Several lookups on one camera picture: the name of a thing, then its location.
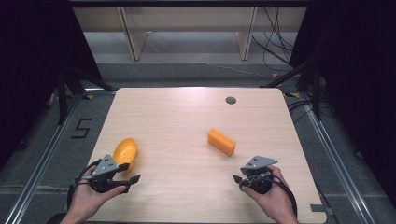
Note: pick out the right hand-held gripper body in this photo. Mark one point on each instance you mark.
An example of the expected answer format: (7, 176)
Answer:
(257, 164)

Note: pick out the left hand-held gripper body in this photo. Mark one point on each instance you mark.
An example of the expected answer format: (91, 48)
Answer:
(104, 168)

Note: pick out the orange plastic bowl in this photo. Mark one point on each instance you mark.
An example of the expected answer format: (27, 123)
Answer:
(126, 151)

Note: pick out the orange rectangular block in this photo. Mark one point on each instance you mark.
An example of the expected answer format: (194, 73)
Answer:
(221, 142)

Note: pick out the person's right hand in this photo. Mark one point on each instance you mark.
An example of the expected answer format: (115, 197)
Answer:
(275, 202)

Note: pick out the person's left hand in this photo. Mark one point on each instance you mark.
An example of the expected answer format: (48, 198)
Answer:
(84, 200)

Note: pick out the grey round table grommet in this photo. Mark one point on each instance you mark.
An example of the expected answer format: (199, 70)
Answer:
(230, 100)

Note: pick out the grey tape strip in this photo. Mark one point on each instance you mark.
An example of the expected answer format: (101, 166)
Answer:
(318, 208)

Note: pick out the black tripod stand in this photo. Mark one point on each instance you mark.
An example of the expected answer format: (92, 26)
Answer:
(62, 93)
(316, 93)

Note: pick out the black curtain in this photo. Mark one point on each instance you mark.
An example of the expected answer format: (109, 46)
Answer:
(31, 62)
(358, 77)

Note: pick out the white background desk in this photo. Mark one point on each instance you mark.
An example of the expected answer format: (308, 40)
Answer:
(186, 18)

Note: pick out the metal floor rail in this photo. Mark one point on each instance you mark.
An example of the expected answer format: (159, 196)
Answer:
(46, 161)
(339, 168)

